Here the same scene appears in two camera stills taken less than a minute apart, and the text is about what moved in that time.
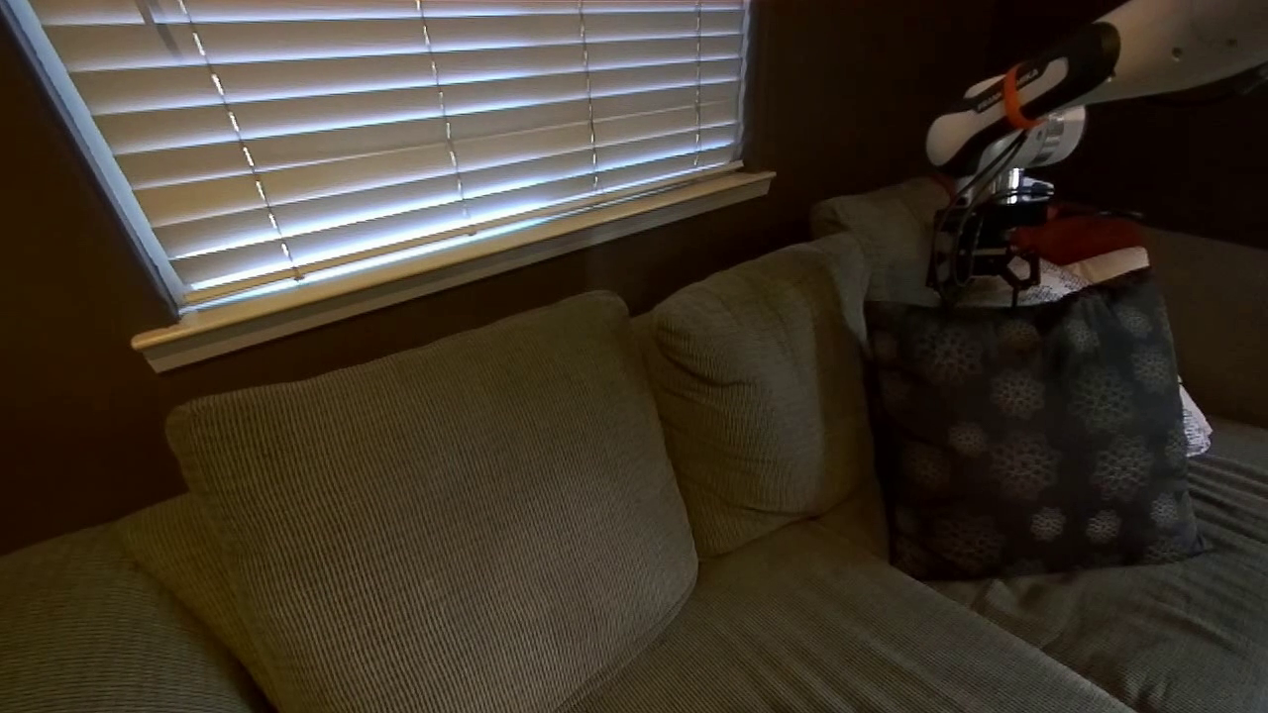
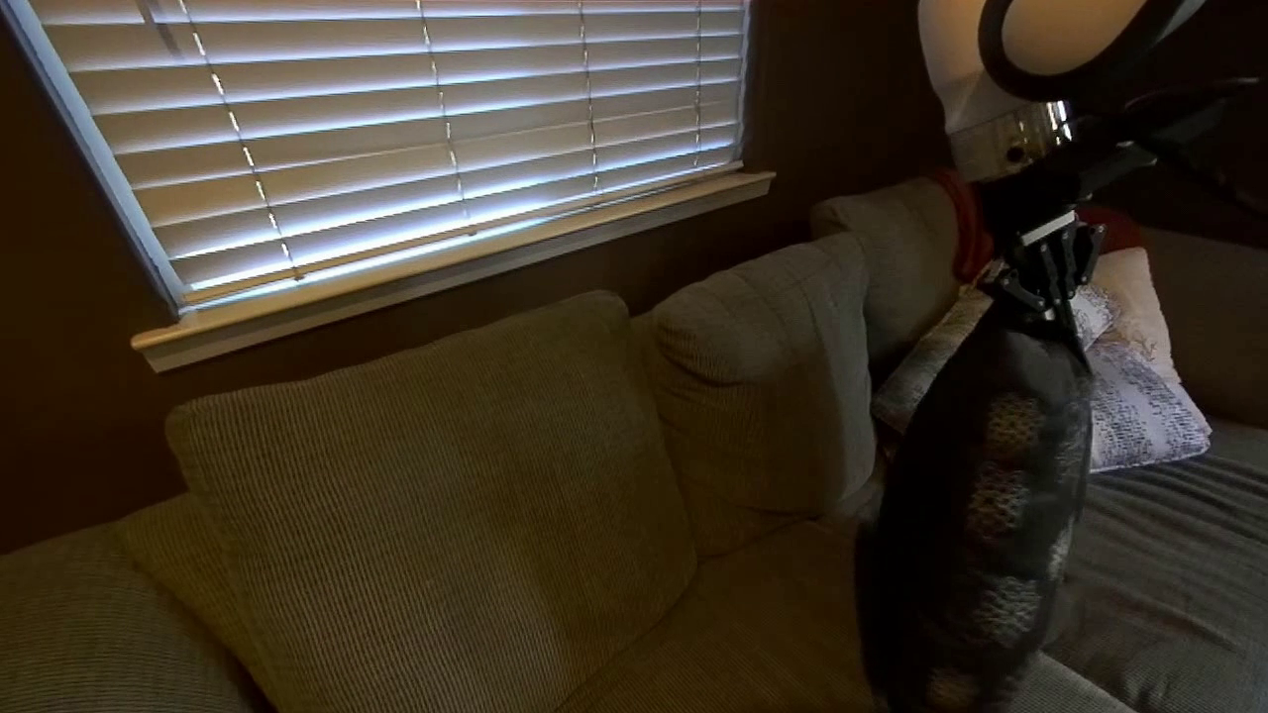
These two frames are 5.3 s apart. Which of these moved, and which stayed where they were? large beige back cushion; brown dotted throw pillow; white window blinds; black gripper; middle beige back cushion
Moved: brown dotted throw pillow; black gripper
Stayed: large beige back cushion; middle beige back cushion; white window blinds
